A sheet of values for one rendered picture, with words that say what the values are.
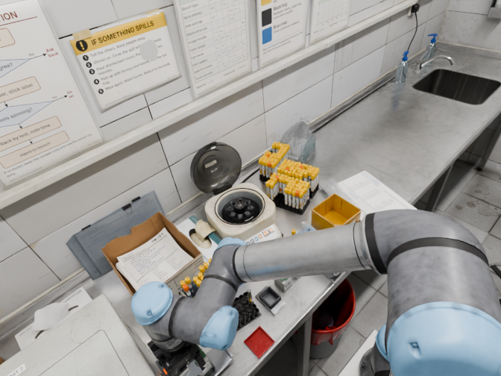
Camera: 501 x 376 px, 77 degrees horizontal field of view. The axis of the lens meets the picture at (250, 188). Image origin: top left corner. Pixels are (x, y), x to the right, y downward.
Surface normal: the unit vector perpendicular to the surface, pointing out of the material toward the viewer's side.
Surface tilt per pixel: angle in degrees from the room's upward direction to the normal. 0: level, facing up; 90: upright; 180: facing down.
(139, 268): 1
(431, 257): 21
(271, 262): 52
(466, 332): 2
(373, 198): 1
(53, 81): 93
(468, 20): 90
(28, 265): 90
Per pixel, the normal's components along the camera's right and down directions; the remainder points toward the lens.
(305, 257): -0.57, 0.07
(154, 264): -0.09, -0.74
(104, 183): 0.67, 0.45
